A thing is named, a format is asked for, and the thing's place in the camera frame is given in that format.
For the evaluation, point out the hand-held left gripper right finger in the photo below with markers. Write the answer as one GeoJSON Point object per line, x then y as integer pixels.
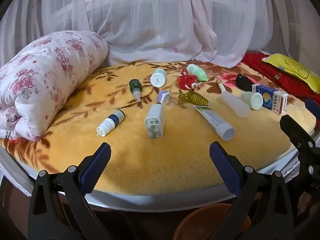
{"type": "Point", "coordinates": [222, 162]}

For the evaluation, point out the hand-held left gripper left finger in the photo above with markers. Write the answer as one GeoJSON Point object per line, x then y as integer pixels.
{"type": "Point", "coordinates": [98, 162]}

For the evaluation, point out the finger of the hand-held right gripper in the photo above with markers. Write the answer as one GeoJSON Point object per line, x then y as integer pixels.
{"type": "Point", "coordinates": [295, 132]}
{"type": "Point", "coordinates": [313, 110]}

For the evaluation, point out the green and white bottle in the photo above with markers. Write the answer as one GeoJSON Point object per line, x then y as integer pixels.
{"type": "Point", "coordinates": [196, 70]}

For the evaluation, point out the white toothpaste tube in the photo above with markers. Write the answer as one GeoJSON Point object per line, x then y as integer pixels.
{"type": "Point", "coordinates": [215, 121]}

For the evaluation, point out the blue and white medicine box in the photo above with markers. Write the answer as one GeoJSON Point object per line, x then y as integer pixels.
{"type": "Point", "coordinates": [270, 97]}

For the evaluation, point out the red cloth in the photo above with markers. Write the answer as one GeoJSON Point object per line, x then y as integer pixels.
{"type": "Point", "coordinates": [282, 80]}

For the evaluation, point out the yellow printed pillow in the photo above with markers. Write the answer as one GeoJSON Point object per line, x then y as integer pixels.
{"type": "Point", "coordinates": [295, 67]}

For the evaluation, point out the blue and white small bottle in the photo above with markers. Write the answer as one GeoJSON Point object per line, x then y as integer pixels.
{"type": "Point", "coordinates": [115, 118]}

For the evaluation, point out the yellow floral plush blanket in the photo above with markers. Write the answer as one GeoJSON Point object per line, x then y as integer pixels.
{"type": "Point", "coordinates": [175, 160]}

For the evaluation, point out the white plastic squeeze bottle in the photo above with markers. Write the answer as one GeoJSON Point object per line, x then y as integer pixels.
{"type": "Point", "coordinates": [235, 105]}

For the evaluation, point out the orange plastic basin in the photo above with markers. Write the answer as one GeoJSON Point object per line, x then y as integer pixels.
{"type": "Point", "coordinates": [200, 222]}

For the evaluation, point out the white power adapter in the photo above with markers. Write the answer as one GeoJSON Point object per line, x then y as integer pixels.
{"type": "Point", "coordinates": [154, 122]}

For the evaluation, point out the olive hair claw clip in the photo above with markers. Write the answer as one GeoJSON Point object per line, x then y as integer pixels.
{"type": "Point", "coordinates": [195, 98]}

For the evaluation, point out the black pouch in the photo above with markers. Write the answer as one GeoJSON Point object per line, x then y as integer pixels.
{"type": "Point", "coordinates": [243, 81]}

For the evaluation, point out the dark green dropper bottle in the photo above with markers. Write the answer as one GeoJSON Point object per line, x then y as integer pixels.
{"type": "Point", "coordinates": [135, 85]}

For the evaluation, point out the red plush toy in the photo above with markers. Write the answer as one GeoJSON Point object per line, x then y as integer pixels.
{"type": "Point", "coordinates": [188, 81]}

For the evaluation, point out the small purple capped container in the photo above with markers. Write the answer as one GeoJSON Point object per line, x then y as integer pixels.
{"type": "Point", "coordinates": [163, 97]}

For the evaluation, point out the pink floral rolled quilt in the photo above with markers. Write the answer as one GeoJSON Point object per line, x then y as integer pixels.
{"type": "Point", "coordinates": [50, 75]}

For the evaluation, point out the white round jar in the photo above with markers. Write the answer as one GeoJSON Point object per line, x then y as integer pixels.
{"type": "Point", "coordinates": [158, 78]}

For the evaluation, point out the white sheer curtain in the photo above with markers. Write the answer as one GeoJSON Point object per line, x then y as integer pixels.
{"type": "Point", "coordinates": [160, 17]}

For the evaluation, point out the white bed frame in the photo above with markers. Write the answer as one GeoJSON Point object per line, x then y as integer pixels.
{"type": "Point", "coordinates": [150, 202]}

